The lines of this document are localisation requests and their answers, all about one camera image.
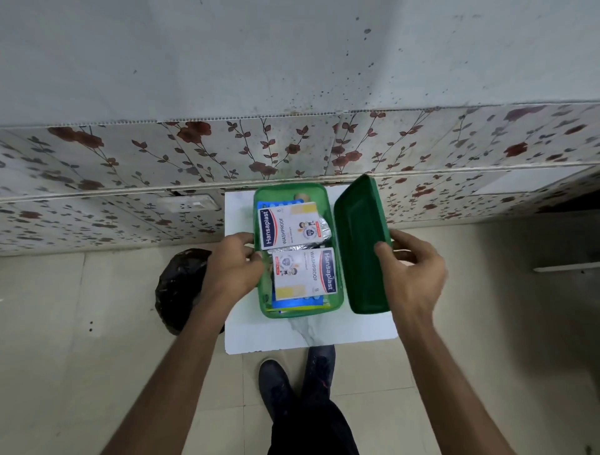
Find person's black trousers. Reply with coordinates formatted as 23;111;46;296
266;396;360;455

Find person's right hand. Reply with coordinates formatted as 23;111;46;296
374;229;449;325

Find person's right forearm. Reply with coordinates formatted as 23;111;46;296
391;314;517;455

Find silver foil pack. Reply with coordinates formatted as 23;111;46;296
269;216;334;257

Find person's left forearm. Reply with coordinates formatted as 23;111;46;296
100;291;244;455

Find person's black right shoe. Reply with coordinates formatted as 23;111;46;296
301;345;337;405

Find person's left hand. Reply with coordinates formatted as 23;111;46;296
203;232;266;306

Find green plastic first aid box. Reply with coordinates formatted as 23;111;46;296
252;182;346;320

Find white bandage strip box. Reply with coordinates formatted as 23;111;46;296
273;247;338;301
259;202;321;250

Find blue flat packet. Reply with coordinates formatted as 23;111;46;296
268;286;330;313

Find person's black left shoe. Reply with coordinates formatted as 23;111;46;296
258;358;297;423

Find blue blister pack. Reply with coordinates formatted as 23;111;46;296
256;199;301;213

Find black plastic bin bag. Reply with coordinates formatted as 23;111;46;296
155;248;226;337

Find white wall socket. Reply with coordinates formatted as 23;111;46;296
158;195;218;213

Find green plastic box lid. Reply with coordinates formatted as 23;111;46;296
333;174;393;315

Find white bar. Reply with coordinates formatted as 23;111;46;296
533;262;600;274

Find person's black shoe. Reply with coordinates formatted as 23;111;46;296
258;358;297;423
301;345;337;405

